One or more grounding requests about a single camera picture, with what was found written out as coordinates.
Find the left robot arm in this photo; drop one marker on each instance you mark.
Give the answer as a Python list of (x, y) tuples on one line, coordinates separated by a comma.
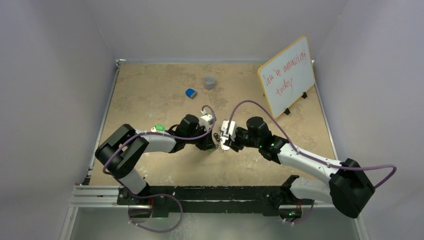
[(122, 150)]

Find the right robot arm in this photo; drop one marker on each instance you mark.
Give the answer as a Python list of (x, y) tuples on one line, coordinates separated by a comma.
[(343, 184)]

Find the green tag key on table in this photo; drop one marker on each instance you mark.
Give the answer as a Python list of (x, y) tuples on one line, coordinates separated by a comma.
[(158, 128)]

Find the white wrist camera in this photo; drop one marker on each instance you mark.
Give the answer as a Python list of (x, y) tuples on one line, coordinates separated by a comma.
[(228, 129), (206, 121)]

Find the aluminium frame rail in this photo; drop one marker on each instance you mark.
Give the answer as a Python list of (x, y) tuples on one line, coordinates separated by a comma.
[(342, 198)]

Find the small whiteboard with red writing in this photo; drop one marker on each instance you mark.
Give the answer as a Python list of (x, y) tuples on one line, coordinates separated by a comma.
[(287, 76)]

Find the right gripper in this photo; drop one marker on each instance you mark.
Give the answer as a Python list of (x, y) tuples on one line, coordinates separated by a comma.
[(233, 143)]

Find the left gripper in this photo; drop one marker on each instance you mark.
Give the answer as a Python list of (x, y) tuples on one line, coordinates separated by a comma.
[(207, 143)]

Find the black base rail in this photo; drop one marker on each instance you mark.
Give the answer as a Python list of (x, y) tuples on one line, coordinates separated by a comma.
[(269, 201)]

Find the small grey cup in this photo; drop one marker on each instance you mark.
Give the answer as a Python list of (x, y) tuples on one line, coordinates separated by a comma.
[(209, 82)]

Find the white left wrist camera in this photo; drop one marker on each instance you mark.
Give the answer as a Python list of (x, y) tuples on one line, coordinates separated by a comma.
[(206, 121)]

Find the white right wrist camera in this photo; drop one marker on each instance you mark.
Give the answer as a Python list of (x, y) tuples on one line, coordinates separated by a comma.
[(228, 129)]

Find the blue eraser block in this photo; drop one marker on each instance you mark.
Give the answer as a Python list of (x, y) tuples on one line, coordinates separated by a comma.
[(191, 93)]

